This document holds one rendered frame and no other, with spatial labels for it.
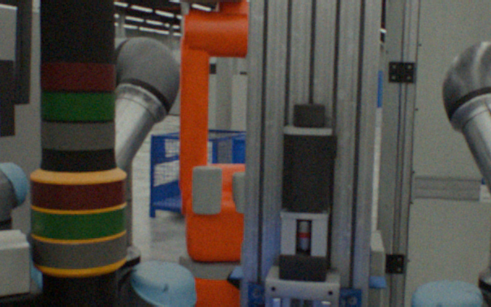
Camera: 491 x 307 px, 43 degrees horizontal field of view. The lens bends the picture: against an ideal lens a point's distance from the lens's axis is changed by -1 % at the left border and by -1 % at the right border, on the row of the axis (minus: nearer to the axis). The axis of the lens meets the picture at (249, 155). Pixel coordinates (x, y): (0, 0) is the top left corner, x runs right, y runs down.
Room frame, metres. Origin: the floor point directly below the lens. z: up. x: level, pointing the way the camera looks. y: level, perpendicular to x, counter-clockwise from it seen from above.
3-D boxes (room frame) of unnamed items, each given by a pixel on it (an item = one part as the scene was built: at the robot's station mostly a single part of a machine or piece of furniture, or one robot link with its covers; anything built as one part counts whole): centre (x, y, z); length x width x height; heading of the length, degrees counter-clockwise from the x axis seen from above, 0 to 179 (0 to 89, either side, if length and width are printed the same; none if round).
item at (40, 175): (0.29, 0.08, 1.55); 0.04 x 0.04 x 0.05
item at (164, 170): (7.70, 0.54, 0.49); 1.27 x 0.88 x 0.98; 159
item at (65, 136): (0.29, 0.08, 1.59); 0.03 x 0.03 x 0.01
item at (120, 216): (0.29, 0.08, 1.55); 0.04 x 0.04 x 0.01
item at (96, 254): (0.29, 0.08, 1.53); 0.04 x 0.04 x 0.01
